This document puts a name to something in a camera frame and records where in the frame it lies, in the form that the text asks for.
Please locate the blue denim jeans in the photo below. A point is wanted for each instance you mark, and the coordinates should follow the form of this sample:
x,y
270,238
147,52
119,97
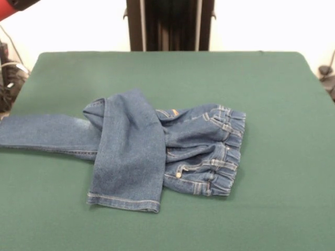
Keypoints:
x,y
125,146

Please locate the dark green table cloth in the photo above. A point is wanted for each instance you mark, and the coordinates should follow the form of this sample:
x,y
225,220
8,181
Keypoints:
x,y
235,78

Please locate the black box device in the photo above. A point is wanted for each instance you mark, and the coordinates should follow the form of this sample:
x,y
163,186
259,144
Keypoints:
x,y
4,52

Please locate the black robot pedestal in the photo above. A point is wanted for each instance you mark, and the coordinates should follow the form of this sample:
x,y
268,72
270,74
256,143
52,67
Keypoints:
x,y
136,26

